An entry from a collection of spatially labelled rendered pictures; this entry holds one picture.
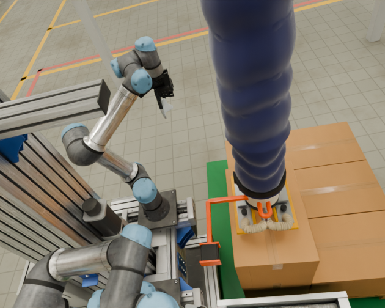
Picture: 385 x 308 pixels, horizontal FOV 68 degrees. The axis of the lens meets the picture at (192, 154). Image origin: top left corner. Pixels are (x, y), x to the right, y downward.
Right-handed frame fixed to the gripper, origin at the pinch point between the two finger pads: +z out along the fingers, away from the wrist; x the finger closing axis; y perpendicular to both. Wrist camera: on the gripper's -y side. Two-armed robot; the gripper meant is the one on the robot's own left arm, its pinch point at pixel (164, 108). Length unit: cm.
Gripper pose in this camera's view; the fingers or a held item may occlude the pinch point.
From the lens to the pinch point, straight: 139.7
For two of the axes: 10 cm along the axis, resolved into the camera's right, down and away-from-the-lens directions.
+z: 2.2, 6.2, 7.5
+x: -0.8, -7.6, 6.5
